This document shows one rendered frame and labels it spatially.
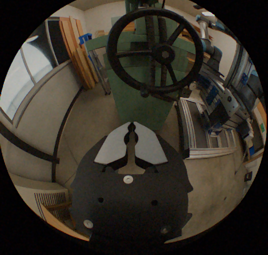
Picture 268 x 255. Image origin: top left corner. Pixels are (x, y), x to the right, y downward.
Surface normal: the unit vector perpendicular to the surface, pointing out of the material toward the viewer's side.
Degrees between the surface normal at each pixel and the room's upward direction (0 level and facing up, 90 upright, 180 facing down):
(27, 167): 90
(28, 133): 90
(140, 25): 90
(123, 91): 90
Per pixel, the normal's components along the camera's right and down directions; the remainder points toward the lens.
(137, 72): 0.00, 0.84
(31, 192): 1.00, -0.07
